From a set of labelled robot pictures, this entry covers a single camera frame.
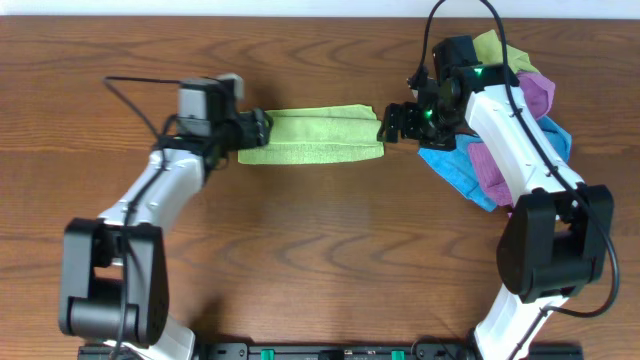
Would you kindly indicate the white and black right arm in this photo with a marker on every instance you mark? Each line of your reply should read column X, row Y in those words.
column 555, row 254

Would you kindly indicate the upper purple cloth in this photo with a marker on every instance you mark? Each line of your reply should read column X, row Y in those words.
column 538, row 92

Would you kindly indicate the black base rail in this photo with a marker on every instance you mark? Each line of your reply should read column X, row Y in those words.
column 422, row 351

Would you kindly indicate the lower purple cloth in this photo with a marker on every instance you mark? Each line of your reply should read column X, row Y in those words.
column 489, row 177

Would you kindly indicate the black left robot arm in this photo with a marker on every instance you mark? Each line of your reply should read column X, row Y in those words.
column 114, row 281

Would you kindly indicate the olive green cloth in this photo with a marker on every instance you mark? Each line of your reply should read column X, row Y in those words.
column 488, row 48

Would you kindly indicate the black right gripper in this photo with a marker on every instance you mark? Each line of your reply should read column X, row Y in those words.
column 409, row 111

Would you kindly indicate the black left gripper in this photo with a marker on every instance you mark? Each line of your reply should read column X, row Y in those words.
column 256, row 129

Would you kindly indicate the light green microfiber cloth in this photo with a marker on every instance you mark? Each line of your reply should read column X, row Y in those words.
column 325, row 135

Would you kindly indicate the purple cloth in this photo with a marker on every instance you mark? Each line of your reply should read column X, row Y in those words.
column 538, row 92
column 489, row 177

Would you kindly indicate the blue cloth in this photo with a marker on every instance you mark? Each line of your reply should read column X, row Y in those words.
column 455, row 167

